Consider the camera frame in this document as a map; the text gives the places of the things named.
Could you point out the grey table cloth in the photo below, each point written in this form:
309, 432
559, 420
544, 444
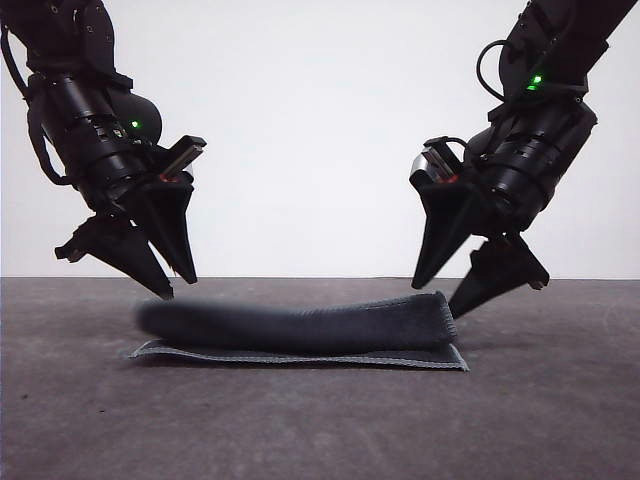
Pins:
320, 430

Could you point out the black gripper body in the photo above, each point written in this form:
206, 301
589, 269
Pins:
510, 200
117, 190

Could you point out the purple towel with grey hem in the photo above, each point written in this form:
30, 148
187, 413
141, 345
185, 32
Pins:
300, 325

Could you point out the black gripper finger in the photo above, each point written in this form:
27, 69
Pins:
125, 250
505, 270
170, 225
445, 220

